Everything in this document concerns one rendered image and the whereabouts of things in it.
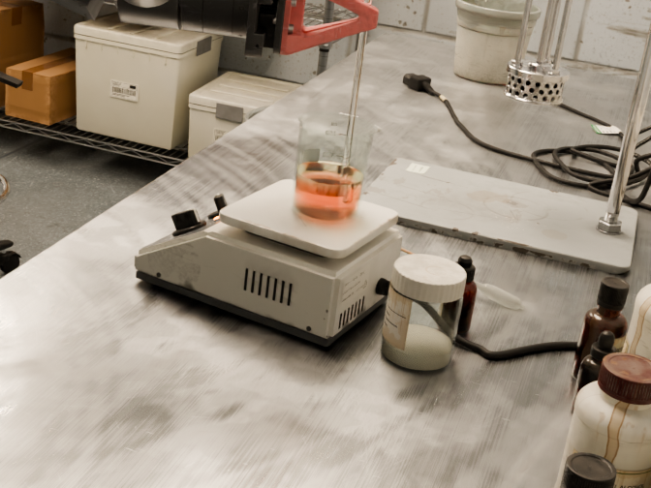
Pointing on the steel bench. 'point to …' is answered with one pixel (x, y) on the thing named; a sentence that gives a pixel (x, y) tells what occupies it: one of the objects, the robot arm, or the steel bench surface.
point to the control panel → (187, 232)
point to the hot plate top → (273, 218)
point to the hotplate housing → (275, 279)
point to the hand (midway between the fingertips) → (367, 17)
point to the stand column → (610, 225)
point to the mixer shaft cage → (520, 85)
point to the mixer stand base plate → (504, 214)
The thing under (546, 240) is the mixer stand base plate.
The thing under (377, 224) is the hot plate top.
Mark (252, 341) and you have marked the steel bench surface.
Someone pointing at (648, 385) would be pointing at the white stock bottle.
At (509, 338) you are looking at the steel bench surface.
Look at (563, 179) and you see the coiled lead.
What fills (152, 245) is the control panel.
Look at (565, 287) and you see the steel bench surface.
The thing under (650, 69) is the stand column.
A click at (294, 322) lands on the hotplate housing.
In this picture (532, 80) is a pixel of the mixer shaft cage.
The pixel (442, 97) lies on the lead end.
